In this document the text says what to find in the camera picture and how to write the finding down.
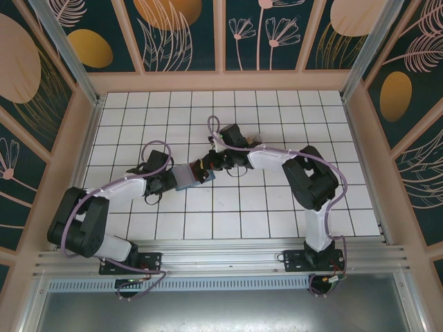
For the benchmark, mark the blue card holder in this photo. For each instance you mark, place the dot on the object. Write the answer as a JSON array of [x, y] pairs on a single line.
[[183, 174]]

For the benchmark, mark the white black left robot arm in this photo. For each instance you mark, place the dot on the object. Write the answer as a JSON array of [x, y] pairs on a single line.
[[124, 188]]

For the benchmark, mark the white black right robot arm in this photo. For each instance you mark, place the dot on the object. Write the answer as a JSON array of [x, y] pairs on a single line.
[[266, 160]]

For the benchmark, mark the grey metal panel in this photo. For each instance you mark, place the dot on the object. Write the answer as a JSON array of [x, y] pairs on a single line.
[[221, 311]]

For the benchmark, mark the green circuit board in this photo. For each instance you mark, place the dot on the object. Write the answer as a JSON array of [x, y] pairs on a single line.
[[334, 279]]

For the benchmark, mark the aluminium side rail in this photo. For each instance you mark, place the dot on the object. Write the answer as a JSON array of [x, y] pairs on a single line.
[[90, 133], [367, 173]]

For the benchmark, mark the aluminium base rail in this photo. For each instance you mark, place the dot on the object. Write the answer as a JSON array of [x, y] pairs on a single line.
[[221, 257]]

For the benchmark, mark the aluminium corner post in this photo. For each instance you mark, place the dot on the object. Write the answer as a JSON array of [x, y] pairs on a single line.
[[372, 52], [70, 52]]

